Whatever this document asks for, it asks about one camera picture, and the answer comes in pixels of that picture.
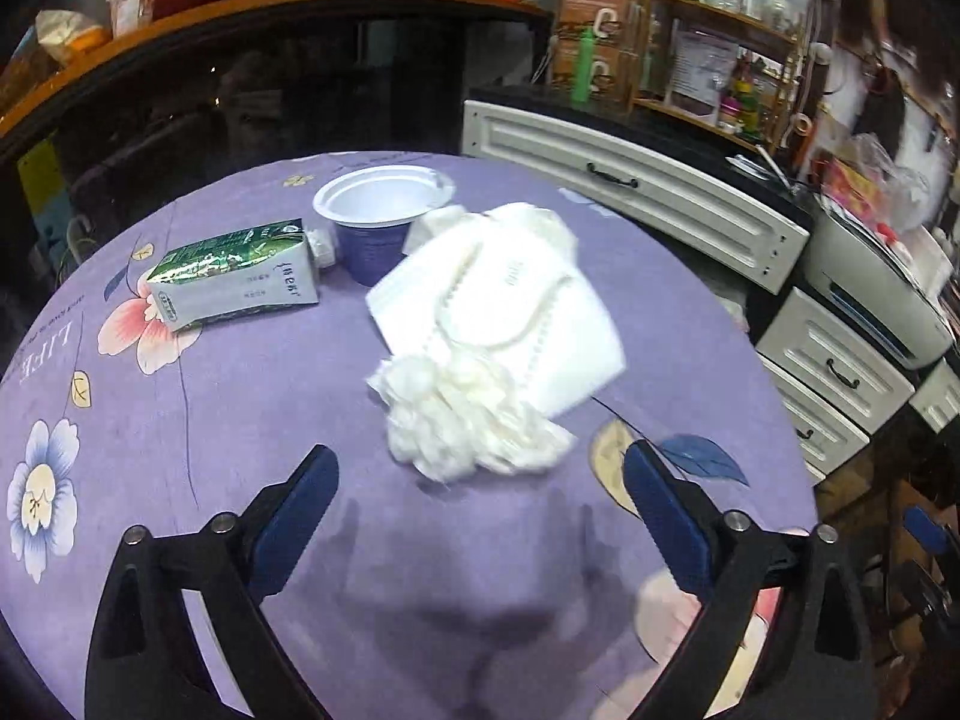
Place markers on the purple yogurt cup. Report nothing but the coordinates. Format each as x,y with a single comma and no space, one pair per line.
367,247

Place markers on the clear plastic snack cup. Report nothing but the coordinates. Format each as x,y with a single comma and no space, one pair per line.
135,4

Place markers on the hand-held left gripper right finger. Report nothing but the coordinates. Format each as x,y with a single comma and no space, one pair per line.
667,525

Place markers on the white vanity drawer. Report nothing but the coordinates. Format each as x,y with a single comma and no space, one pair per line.
937,397

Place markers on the white two-drawer unit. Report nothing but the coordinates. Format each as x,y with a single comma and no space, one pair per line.
825,360

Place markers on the wooden shelf rack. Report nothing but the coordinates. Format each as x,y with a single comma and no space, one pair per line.
720,11

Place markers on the wooden top glass counter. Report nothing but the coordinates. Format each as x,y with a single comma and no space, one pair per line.
225,11

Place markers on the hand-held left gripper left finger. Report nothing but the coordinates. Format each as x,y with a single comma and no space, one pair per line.
292,529

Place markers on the yellow panel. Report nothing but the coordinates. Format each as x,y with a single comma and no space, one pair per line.
43,172

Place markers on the green milk carton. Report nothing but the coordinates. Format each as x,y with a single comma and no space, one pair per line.
232,277

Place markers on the brown printed box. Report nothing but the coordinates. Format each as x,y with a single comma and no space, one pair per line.
577,15
615,79

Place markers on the kraft paper snack bag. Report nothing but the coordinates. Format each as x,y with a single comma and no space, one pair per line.
67,34

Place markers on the white hair clipper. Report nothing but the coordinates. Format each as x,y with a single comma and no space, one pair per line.
765,165

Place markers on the white printer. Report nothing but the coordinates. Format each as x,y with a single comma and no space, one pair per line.
862,277

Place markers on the white tissue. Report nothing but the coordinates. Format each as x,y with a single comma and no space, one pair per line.
450,420

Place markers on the purple floral tablecloth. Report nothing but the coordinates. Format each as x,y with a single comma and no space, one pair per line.
300,390

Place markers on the clear bag red contents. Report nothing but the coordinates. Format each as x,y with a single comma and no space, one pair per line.
855,180

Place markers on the green bottle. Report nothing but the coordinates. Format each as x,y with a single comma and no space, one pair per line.
583,67

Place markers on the dark hair bundle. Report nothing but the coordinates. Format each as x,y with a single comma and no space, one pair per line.
885,109

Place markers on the long white drawer cabinet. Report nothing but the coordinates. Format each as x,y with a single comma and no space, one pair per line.
637,187

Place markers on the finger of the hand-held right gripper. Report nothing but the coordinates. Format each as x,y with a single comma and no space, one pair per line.
926,531

